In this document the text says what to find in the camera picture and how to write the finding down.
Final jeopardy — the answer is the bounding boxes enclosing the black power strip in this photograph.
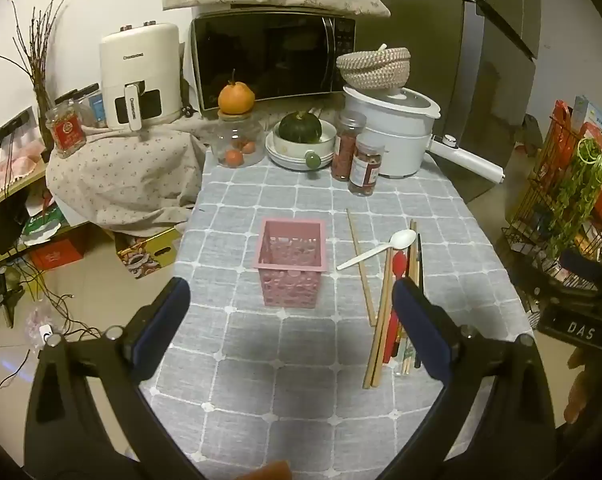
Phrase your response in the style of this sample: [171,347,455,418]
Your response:
[0,111,32,143]

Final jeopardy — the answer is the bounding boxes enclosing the grey refrigerator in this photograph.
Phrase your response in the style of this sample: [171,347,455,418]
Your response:
[346,0,542,206]

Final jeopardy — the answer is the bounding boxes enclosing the black-lid glass canister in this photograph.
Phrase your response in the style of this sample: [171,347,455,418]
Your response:
[78,85,104,128]

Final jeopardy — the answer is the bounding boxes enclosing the woven rope basket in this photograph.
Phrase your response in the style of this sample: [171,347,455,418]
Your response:
[336,45,412,92]

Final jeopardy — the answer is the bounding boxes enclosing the orange snack packet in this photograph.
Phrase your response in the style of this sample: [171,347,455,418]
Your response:
[546,100,576,171]

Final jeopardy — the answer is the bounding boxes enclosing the person's left hand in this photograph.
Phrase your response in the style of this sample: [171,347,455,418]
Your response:
[248,461,292,480]

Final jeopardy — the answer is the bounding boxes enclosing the tall glass spice jar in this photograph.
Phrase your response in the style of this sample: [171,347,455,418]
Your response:
[332,111,368,182]

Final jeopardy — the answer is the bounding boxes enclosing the paper-wrapped chopsticks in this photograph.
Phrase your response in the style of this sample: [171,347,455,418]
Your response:
[395,332,418,377]

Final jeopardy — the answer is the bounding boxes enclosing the red-label glass jar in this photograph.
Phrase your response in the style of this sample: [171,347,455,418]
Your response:
[45,101,88,157]

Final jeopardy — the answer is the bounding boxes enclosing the dried branches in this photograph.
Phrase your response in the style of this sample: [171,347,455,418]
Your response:
[0,0,66,161]

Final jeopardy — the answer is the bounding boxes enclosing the white electric cooking pot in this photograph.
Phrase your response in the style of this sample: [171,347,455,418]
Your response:
[343,85,506,186]

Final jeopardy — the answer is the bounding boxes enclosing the pink cloth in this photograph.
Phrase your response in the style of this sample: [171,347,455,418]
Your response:
[0,154,38,182]

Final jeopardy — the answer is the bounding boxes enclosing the red box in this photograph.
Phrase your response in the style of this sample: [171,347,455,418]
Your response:
[28,237,84,272]

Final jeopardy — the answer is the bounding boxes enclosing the black microwave oven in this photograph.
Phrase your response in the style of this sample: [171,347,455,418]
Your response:
[190,12,358,112]

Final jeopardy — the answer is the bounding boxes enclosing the black wire storage rack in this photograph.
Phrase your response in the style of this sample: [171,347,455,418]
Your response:
[501,110,602,291]

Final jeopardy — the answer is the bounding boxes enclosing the green vegetable bundle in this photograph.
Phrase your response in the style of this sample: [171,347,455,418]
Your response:
[556,137,602,256]

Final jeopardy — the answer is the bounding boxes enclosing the wooden shelf unit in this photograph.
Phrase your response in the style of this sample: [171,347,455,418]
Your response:
[0,160,52,261]

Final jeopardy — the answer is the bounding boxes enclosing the printed yellow cardboard box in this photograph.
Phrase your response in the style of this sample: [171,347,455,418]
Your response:
[115,226,182,281]

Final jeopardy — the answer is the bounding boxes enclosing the black floor tools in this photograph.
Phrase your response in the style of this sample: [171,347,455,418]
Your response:
[0,267,26,331]

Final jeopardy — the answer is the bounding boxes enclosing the short red-label spice jar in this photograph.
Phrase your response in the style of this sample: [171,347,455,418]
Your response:
[348,138,386,197]

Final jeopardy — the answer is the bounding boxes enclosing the red plastic spoon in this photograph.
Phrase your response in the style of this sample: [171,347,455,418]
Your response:
[383,251,409,363]

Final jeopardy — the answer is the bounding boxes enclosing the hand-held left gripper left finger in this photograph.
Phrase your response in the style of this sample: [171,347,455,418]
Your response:
[23,276,206,480]

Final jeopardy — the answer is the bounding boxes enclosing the black chopstick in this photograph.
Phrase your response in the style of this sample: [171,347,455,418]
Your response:
[414,232,426,370]

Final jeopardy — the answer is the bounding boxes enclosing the blue white carton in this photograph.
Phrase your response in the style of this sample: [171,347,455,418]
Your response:
[573,94,602,161]

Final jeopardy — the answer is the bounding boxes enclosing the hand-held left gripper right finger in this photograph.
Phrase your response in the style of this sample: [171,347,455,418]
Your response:
[381,276,556,480]

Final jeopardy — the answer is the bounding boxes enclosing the floor cables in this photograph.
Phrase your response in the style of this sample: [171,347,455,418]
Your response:
[0,260,102,391]

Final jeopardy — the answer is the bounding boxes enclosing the floral cloth drape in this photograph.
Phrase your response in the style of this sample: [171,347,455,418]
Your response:
[46,110,216,236]

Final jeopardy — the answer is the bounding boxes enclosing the grey checked tablecloth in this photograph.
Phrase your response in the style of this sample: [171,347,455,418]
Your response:
[138,152,534,480]

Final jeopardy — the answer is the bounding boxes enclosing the person's right hand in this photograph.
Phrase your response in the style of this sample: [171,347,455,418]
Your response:
[563,346,602,425]

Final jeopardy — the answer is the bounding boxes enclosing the glass jar with wooden lid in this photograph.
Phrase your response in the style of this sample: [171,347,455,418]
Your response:
[212,110,266,168]

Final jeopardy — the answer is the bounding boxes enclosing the green pumpkin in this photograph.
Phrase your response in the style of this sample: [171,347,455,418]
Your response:
[279,111,323,144]

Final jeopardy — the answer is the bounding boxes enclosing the large orange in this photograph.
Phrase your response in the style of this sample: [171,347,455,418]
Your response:
[218,70,256,115]

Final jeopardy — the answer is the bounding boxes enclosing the white plastic spoon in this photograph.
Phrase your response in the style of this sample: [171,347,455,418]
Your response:
[336,229,418,272]

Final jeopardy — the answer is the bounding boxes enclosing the white air fryer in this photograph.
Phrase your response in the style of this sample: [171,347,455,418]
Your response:
[99,21,182,130]

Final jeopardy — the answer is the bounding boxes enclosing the pink plastic utensil basket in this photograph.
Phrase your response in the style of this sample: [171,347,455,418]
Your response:
[253,218,328,308]

